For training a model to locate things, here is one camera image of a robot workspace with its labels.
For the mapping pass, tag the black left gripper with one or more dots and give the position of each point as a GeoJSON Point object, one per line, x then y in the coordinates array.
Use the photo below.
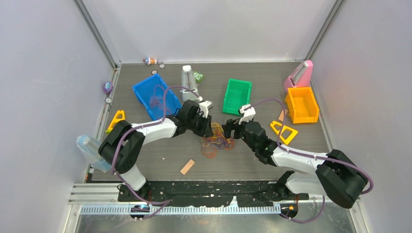
{"type": "Point", "coordinates": [206, 130]}

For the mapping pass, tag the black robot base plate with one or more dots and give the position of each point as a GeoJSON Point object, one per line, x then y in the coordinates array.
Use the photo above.
{"type": "Point", "coordinates": [216, 193]}

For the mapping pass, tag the blue plastic bin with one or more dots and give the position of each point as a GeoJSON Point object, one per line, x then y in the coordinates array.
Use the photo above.
{"type": "Point", "coordinates": [150, 92]}

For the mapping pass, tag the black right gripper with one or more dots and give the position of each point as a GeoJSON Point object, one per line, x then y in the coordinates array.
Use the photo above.
{"type": "Point", "coordinates": [230, 125]}

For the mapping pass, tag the purple round toy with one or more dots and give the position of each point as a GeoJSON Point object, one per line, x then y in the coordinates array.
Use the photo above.
{"type": "Point", "coordinates": [107, 87]}

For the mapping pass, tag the small wooden block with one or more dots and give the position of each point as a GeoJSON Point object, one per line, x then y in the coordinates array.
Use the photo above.
{"type": "Point", "coordinates": [282, 115]}

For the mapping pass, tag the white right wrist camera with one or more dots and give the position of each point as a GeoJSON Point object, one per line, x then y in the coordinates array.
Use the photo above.
{"type": "Point", "coordinates": [247, 113]}

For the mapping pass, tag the flat wooden block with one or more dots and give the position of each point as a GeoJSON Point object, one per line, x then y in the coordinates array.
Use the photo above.
{"type": "Point", "coordinates": [187, 167]}

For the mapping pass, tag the pink metronome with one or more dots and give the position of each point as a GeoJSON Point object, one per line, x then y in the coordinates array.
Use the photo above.
{"type": "Point", "coordinates": [300, 77]}

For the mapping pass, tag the green monster toy block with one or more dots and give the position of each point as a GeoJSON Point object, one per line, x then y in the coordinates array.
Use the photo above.
{"type": "Point", "coordinates": [198, 76]}

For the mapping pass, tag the yellow triangle on green base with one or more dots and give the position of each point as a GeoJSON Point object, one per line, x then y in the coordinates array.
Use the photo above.
{"type": "Point", "coordinates": [119, 116]}

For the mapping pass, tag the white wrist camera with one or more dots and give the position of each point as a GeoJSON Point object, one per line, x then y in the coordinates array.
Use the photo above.
{"type": "Point", "coordinates": [204, 108]}
{"type": "Point", "coordinates": [247, 113]}

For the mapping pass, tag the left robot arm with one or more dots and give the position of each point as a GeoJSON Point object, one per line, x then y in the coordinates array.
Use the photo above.
{"type": "Point", "coordinates": [122, 146]}

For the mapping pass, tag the green plastic bin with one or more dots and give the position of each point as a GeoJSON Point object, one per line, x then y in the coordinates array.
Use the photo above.
{"type": "Point", "coordinates": [237, 94]}

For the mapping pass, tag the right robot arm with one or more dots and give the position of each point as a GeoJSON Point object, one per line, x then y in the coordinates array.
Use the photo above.
{"type": "Point", "coordinates": [332, 174]}

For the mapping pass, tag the yellow triangular plastic frame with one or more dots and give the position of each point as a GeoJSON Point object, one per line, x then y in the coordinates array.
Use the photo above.
{"type": "Point", "coordinates": [287, 134]}

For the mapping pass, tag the orange plastic bin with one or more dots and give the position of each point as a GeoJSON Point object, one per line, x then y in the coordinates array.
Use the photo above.
{"type": "Point", "coordinates": [302, 105]}

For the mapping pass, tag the small clown figurine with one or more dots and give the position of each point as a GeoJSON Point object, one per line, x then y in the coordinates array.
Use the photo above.
{"type": "Point", "coordinates": [150, 61]}

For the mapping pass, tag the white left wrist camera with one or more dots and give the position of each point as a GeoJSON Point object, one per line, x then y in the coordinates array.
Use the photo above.
{"type": "Point", "coordinates": [204, 108]}

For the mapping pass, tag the clear plastic bottle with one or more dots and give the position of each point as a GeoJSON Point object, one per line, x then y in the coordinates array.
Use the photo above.
{"type": "Point", "coordinates": [89, 148]}

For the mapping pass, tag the white metronome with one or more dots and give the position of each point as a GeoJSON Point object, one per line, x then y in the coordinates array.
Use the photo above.
{"type": "Point", "coordinates": [189, 81]}

